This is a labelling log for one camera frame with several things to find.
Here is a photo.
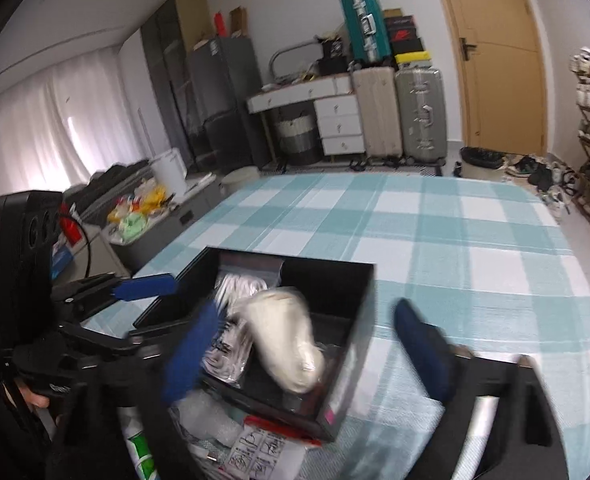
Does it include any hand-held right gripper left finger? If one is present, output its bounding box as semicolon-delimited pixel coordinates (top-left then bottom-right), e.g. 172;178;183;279
50;299;222;480

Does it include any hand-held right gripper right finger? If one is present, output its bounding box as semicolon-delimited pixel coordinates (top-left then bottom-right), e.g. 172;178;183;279
394;297;576;480

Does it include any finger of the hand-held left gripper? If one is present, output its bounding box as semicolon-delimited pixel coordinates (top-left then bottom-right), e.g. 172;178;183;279
75;274;178;318
62;325;176;361

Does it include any clear plastic bag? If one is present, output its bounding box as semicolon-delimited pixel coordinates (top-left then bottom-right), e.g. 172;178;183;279
202;270;276;386

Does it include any white charging cable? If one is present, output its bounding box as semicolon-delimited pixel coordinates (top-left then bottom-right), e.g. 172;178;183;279
215;272;268;311

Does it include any white plush toy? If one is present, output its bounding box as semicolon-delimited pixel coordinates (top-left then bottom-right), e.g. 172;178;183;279
237;287;326;395

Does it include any green white packet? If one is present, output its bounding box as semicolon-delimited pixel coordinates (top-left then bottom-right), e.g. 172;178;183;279
120;405;156;480

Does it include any black cardboard box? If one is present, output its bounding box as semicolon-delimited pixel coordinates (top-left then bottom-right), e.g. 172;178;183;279
132;246;378;443

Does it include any bubble wrap sheet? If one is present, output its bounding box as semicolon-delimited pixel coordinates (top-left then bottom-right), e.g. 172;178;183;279
170;390;248;446

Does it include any light green packet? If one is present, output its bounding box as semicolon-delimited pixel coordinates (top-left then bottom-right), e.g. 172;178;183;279
120;212;148;241

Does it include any grey bedside cabinet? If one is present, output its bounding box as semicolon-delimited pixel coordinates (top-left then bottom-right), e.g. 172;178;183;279
110;172;226;271

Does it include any yellow plastic bag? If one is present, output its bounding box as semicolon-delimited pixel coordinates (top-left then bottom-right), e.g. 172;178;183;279
140;185;168;211

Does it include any teal checkered bed sheet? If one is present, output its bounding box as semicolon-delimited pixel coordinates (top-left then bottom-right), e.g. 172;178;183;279
82;172;590;480

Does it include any white air purifier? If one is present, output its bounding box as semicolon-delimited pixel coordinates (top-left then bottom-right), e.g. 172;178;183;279
150;149;188;198

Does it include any printed instruction sheet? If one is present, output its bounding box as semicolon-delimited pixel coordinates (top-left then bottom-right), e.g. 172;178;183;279
215;415;320;480

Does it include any white curtain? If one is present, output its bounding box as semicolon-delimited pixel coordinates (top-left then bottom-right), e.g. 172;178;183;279
0;42;150;201

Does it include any round beige stool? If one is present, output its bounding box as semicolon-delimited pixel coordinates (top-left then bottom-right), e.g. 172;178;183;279
222;166;260;196

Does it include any black floor basket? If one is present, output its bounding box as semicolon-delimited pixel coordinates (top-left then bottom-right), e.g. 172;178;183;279
460;146;503;168

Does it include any grey refrigerator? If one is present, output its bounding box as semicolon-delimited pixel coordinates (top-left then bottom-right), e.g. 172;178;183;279
187;36;270;171

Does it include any pile of shoes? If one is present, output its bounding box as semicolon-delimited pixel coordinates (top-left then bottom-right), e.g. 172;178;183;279
505;155;576;211

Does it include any dark tall cabinet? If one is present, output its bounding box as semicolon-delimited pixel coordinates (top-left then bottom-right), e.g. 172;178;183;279
140;0;210;171

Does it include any woven laundry basket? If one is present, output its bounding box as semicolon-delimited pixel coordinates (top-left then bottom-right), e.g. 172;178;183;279
274;112;323;165

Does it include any silver suitcase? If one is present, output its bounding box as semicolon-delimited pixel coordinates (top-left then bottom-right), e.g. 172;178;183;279
394;66;448;163

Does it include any white desk with drawers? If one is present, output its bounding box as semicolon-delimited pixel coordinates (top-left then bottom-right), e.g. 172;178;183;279
247;74;366;161

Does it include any beige suitcase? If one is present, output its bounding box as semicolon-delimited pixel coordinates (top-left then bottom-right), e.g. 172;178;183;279
351;66;404;161

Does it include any large cardboard box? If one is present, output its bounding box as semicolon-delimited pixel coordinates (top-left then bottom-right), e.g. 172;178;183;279
175;0;210;51

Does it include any yellow black shoe box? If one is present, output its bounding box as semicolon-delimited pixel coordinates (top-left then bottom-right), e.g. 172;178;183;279
394;51;433;72

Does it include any black bag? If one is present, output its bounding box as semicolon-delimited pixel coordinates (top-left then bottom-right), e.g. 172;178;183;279
317;35;350;76

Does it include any wooden door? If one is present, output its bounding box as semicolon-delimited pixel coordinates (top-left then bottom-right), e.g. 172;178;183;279
430;0;548;156

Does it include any teal suitcase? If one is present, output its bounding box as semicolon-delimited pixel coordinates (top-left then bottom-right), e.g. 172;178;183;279
339;0;393;66

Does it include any oval mirror frame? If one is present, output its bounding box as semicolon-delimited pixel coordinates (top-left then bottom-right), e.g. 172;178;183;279
269;40;326;86

